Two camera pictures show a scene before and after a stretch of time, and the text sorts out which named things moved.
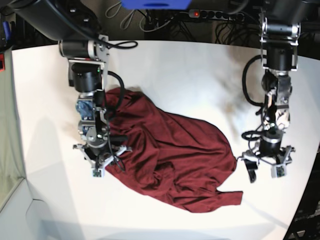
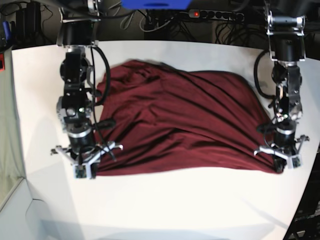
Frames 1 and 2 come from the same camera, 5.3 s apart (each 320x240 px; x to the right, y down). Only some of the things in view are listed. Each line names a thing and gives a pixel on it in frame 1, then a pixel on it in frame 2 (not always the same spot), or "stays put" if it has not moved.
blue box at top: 156,4 stays put
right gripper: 250,159 -> 290,154
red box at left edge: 2,66 stays put
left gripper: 101,161 -> 86,162
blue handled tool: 7,30 stays put
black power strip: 216,15 stays put
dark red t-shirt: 184,162 -> 163,117
